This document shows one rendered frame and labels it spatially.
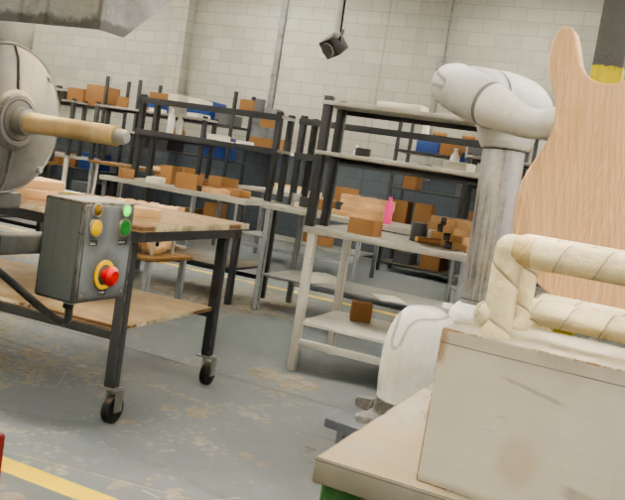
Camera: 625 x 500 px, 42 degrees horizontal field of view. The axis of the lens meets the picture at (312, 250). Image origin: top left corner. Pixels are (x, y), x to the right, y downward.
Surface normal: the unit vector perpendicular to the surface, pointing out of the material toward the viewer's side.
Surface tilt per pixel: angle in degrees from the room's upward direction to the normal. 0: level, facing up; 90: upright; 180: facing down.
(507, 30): 90
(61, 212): 90
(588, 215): 90
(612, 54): 90
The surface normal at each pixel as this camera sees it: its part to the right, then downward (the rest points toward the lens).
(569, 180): -0.45, 0.03
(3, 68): 0.89, 0.06
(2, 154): 0.86, 0.31
